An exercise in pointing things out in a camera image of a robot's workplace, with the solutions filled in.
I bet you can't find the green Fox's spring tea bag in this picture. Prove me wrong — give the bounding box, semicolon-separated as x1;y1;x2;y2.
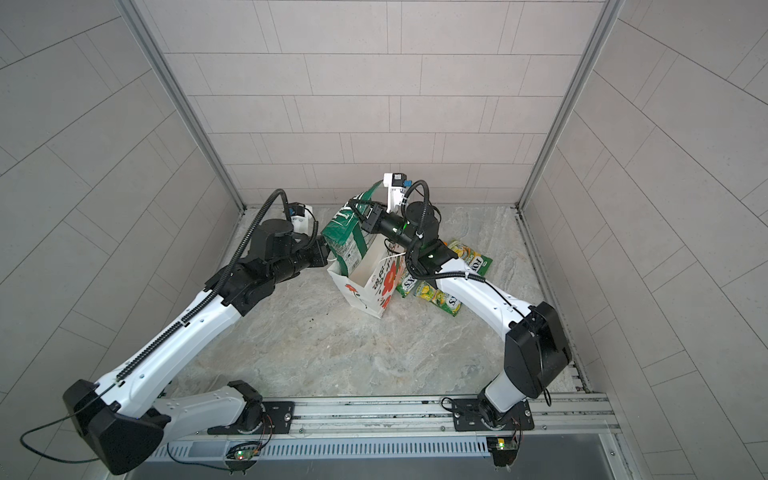
448;240;493;276

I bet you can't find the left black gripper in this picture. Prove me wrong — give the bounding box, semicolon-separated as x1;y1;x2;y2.
266;236;339;288

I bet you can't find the white vent grille strip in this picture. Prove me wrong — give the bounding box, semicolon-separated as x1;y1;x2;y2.
149;436;490;463

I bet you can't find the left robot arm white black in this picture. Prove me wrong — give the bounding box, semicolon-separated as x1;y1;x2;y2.
63;219;330;475

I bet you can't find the white paper bag with flower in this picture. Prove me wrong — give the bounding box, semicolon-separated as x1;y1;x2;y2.
327;235;405;319

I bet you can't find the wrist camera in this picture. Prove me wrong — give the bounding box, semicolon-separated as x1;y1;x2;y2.
382;173;410;213
289;202;317;237

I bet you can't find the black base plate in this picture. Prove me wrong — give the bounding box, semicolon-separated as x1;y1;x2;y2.
207;401;295;435
439;397;535;432

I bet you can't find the right circuit board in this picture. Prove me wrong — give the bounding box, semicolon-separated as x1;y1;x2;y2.
486;437;520;468

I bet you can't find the green Real crisps bag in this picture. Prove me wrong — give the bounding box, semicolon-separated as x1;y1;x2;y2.
322;182;381;277

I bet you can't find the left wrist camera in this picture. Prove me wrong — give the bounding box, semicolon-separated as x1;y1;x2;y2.
289;202;317;237

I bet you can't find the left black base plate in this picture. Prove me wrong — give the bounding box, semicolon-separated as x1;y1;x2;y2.
207;401;295;435

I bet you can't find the aluminium mounting rail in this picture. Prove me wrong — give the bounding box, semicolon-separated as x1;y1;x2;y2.
137;392;620;442

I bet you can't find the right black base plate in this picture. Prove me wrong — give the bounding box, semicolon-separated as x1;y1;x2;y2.
439;397;535;432

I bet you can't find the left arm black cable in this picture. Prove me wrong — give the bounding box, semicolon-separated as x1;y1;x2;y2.
19;395;109;466

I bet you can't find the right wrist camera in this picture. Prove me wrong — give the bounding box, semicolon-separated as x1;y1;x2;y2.
382;173;410;213

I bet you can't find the left circuit board green led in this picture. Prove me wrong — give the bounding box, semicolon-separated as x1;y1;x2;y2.
225;441;262;462

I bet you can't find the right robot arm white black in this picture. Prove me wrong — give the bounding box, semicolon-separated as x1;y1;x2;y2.
347;199;572;429

